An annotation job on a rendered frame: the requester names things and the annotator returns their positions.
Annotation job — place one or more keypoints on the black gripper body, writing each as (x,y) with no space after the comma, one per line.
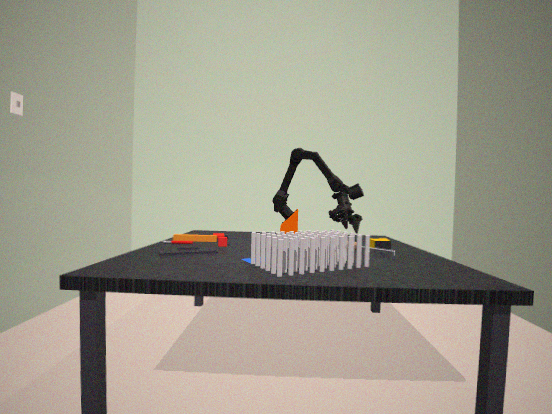
(345,206)

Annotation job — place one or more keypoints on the orange flat bar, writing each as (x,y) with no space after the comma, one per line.
(195,238)

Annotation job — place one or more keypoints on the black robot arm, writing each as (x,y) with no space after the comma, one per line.
(335,183)

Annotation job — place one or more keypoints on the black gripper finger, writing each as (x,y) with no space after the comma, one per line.
(343,217)
(356,225)

